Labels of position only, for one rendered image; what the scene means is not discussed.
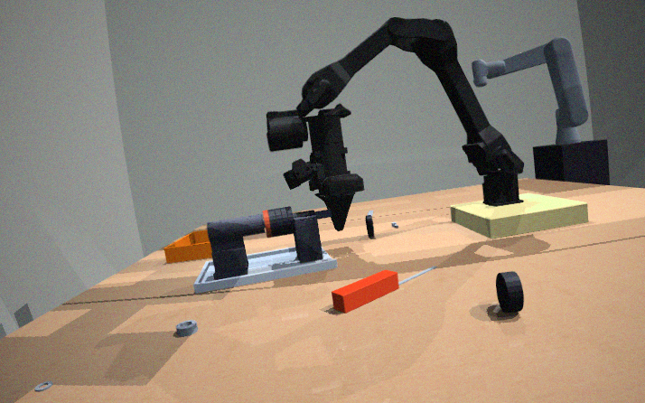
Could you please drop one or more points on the red-brown spacer ring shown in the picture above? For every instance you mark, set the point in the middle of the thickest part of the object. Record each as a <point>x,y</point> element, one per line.
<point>267,224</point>

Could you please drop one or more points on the red-handled screwdriver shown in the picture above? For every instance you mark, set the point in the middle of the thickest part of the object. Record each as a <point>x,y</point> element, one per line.
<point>368,289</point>

